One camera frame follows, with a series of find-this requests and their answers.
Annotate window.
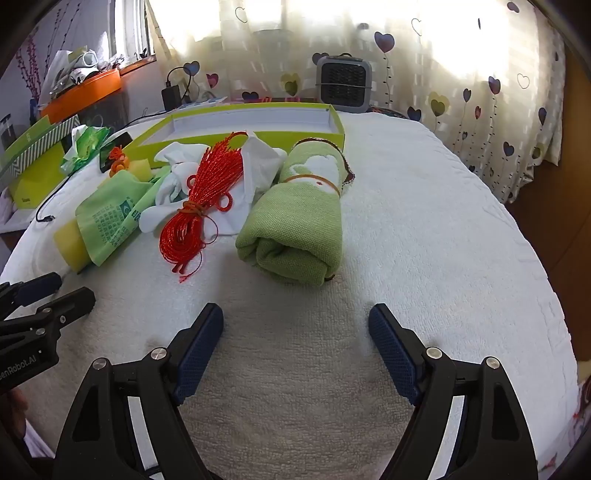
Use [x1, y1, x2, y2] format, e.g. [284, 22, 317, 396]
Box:
[108, 0, 155, 61]

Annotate small orange cord bundle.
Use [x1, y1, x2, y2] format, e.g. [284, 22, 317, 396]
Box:
[108, 145, 130, 178]

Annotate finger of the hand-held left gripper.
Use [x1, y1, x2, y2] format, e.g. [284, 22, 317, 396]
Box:
[0, 272, 63, 315]
[0, 287, 96, 337]

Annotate heart print curtain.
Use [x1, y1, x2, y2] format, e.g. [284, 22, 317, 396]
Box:
[148, 0, 568, 204]

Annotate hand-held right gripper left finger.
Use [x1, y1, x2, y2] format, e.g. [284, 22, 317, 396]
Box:
[54, 303, 225, 480]

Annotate lime green cardboard box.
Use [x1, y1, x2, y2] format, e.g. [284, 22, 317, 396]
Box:
[126, 104, 346, 171]

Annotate pink blossom branches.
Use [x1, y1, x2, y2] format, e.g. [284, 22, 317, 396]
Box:
[16, 37, 44, 100]

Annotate yellow sponge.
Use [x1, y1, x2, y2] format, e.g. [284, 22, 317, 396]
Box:
[53, 219, 93, 273]
[121, 159, 153, 181]

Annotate black adapter cable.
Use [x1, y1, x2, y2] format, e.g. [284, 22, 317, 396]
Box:
[165, 67, 195, 104]

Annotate orange shelf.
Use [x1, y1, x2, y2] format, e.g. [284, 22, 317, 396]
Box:
[39, 55, 158, 124]

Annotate white power strip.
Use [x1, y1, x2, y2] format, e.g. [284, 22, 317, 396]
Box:
[178, 96, 229, 112]

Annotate dark glass jar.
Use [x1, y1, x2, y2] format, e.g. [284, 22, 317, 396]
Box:
[0, 113, 21, 153]

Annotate wooden cabinet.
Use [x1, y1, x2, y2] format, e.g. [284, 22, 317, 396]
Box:
[512, 28, 591, 324]

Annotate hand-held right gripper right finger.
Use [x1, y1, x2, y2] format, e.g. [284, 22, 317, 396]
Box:
[368, 303, 539, 480]

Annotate pile of white packages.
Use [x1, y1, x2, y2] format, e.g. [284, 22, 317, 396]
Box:
[39, 46, 125, 100]

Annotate plaid cloth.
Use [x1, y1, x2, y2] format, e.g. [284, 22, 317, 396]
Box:
[242, 95, 407, 118]

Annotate green striped box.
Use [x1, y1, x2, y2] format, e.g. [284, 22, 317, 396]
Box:
[4, 115, 81, 206]

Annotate black smartphone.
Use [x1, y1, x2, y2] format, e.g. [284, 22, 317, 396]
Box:
[99, 131, 132, 174]

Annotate red cord bundle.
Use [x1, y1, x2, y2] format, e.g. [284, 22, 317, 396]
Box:
[159, 131, 245, 283]

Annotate green towel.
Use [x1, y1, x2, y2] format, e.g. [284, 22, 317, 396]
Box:
[235, 138, 354, 286]

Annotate grey fan heater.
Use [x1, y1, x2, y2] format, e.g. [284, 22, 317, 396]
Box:
[315, 53, 374, 113]

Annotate green tissue pack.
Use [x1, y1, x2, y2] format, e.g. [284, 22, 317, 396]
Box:
[60, 124, 112, 175]

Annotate green printed microfiber cloth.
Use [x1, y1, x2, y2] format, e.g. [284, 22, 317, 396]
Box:
[75, 168, 171, 267]

